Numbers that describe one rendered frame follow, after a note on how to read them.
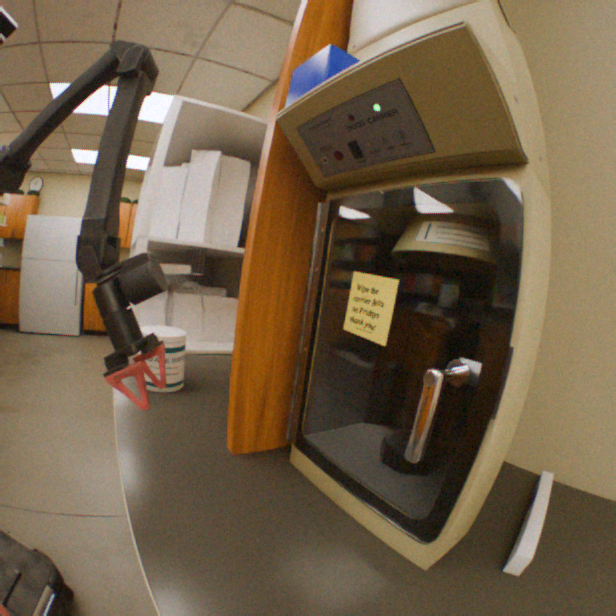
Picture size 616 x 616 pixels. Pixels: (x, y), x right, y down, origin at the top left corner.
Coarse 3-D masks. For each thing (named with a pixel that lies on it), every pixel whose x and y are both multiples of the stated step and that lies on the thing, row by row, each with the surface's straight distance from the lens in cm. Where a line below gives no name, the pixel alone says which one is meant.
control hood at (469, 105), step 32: (448, 32) 30; (384, 64) 34; (416, 64) 32; (448, 64) 31; (480, 64) 30; (320, 96) 41; (352, 96) 37; (416, 96) 33; (448, 96) 31; (480, 96) 30; (512, 96) 33; (288, 128) 47; (448, 128) 32; (480, 128) 31; (512, 128) 30; (416, 160) 36; (448, 160) 34; (480, 160) 33; (512, 160) 32
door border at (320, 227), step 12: (324, 204) 48; (324, 216) 47; (324, 228) 47; (324, 240) 46; (312, 252) 47; (312, 264) 47; (312, 276) 47; (312, 288) 47; (312, 300) 46; (312, 312) 46; (312, 324) 46; (300, 360) 49; (300, 372) 49; (300, 384) 49; (300, 396) 49; (288, 420) 53
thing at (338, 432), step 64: (384, 192) 39; (448, 192) 34; (512, 192) 31; (384, 256) 37; (448, 256) 32; (512, 256) 29; (320, 320) 45; (448, 320) 31; (512, 320) 28; (320, 384) 45; (384, 384) 36; (448, 384) 31; (320, 448) 47; (384, 448) 38; (448, 448) 33; (384, 512) 41; (448, 512) 35
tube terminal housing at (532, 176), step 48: (384, 48) 58; (528, 96) 43; (528, 144) 34; (336, 192) 49; (528, 192) 32; (528, 240) 30; (528, 288) 30; (528, 336) 33; (528, 384) 40; (480, 480) 36; (384, 528) 44
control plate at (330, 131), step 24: (360, 96) 37; (384, 96) 35; (408, 96) 33; (312, 120) 43; (336, 120) 40; (360, 120) 38; (384, 120) 36; (408, 120) 34; (312, 144) 45; (336, 144) 42; (360, 144) 39; (384, 144) 37; (408, 144) 35; (336, 168) 44
